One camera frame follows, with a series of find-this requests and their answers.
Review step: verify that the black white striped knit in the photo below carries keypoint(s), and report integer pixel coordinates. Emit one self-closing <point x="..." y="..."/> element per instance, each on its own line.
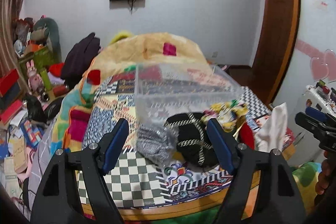
<point x="193" y="143"/>

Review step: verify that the red flat box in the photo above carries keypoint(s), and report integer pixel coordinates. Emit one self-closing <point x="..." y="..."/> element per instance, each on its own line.
<point x="7" y="81"/>

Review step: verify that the brown wooden door frame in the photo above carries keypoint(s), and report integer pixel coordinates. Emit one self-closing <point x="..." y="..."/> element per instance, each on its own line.
<point x="275" y="47"/>

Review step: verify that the patterned patchwork tablecloth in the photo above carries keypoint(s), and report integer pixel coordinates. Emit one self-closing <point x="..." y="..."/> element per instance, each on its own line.
<point x="135" y="182"/>

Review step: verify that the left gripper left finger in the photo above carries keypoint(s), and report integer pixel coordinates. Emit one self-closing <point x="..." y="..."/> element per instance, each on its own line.
<point x="57" y="199"/>

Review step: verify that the striped red beige curtain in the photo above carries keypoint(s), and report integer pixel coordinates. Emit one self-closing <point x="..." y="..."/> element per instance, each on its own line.
<point x="10" y="16"/>

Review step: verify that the beige colourful blanket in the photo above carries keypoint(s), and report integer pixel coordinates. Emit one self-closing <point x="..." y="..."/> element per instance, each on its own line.
<point x="116" y="58"/>

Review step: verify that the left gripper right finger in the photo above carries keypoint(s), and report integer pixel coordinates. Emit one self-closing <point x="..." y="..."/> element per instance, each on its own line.
<point x="278" y="198"/>

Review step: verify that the grey white knit cloth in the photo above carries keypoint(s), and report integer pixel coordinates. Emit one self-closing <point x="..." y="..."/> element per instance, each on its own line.
<point x="156" y="143"/>

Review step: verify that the clear plastic storage box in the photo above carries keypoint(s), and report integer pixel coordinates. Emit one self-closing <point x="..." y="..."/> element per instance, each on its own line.
<point x="162" y="90"/>

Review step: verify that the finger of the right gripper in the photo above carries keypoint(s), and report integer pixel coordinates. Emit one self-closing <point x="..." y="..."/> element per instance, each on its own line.
<point x="311" y="124"/>
<point x="325" y="118"/>

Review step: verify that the yellow floral cloth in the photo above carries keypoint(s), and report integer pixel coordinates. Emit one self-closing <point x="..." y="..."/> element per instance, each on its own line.
<point x="230" y="115"/>

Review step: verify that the grey green plush toy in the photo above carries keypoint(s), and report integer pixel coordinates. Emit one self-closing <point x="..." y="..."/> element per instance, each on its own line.
<point x="45" y="31"/>

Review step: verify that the white soft cloth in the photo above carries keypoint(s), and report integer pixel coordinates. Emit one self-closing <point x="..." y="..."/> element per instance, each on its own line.
<point x="272" y="133"/>

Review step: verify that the pink bunny plush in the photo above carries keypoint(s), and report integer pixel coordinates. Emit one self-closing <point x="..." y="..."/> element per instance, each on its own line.
<point x="35" y="81"/>

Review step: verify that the yellow green fuzzy object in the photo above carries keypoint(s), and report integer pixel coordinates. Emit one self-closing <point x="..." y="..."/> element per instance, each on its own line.
<point x="120" y="35"/>

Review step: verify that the person's right hand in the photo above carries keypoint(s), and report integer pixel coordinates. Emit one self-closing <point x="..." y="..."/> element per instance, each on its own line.
<point x="323" y="177"/>

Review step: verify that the red soft cloth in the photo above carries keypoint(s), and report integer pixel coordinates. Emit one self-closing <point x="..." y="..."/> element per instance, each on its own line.
<point x="246" y="136"/>

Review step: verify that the green cardboard box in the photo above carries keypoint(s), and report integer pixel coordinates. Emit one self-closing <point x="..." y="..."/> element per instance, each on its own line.
<point x="43" y="58"/>

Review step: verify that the pink heart wall decoration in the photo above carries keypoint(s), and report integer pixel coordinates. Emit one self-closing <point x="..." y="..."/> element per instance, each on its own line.
<point x="324" y="67"/>

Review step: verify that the dark purple clothing pile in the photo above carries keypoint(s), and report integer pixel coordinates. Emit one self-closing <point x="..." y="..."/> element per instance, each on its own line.
<point x="79" y="60"/>

